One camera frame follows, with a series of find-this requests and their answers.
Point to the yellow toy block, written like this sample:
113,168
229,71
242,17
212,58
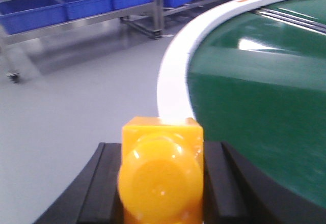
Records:
161,178

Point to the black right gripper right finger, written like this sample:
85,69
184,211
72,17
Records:
235,191

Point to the metal shelf rack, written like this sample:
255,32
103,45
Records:
148,18

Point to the metal rail bars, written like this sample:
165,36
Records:
292,20

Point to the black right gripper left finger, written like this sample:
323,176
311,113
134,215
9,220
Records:
92,197

